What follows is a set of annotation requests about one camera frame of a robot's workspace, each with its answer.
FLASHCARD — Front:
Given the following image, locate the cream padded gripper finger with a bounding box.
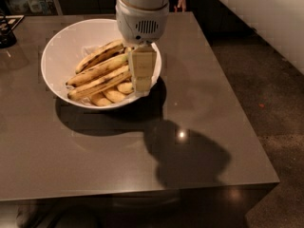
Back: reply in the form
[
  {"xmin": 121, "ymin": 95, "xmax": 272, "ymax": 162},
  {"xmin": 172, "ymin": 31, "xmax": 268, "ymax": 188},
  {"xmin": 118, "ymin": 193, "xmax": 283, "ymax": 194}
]
[{"xmin": 128, "ymin": 45, "xmax": 157, "ymax": 97}]

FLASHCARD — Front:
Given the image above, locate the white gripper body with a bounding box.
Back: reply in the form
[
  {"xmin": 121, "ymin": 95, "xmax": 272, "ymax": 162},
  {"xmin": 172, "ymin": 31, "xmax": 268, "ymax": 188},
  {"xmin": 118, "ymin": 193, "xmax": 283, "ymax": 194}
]
[{"xmin": 116, "ymin": 0, "xmax": 169, "ymax": 45}]

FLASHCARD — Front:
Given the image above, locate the long yellow banana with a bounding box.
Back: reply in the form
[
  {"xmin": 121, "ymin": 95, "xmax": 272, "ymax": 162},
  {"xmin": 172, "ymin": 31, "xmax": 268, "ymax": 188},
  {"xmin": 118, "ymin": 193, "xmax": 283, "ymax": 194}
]
[
  {"xmin": 75, "ymin": 39, "xmax": 124, "ymax": 74},
  {"xmin": 66, "ymin": 53, "xmax": 127, "ymax": 87},
  {"xmin": 67, "ymin": 65, "xmax": 131, "ymax": 101}
]

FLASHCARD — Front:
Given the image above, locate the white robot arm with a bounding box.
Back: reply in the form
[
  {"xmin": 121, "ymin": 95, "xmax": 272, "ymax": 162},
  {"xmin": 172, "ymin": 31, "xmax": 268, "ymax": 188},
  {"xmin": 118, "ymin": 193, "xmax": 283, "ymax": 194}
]
[{"xmin": 116, "ymin": 0, "xmax": 169, "ymax": 96}]

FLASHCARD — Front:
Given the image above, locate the small banana front middle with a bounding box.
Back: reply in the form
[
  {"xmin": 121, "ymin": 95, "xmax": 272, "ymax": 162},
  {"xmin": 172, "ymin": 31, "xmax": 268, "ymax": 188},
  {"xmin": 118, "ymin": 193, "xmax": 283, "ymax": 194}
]
[{"xmin": 104, "ymin": 87, "xmax": 125, "ymax": 103}]

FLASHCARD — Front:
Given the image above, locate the white bowl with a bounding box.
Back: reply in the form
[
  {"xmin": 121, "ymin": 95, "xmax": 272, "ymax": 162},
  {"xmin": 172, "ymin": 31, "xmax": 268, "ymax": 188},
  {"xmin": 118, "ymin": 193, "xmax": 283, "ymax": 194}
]
[{"xmin": 40, "ymin": 18, "xmax": 162, "ymax": 110}]

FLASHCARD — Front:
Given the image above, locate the small banana front left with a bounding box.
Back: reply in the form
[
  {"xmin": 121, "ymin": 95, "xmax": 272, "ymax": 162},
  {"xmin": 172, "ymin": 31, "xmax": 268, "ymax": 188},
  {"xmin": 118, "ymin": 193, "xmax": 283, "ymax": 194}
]
[{"xmin": 90, "ymin": 93, "xmax": 112, "ymax": 106}]

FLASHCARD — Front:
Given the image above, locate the black rack object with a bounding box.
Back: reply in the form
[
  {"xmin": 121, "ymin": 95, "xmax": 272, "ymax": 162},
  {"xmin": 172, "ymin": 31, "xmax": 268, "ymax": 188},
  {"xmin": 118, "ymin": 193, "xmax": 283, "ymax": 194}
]
[{"xmin": 0, "ymin": 10, "xmax": 17, "ymax": 48}]

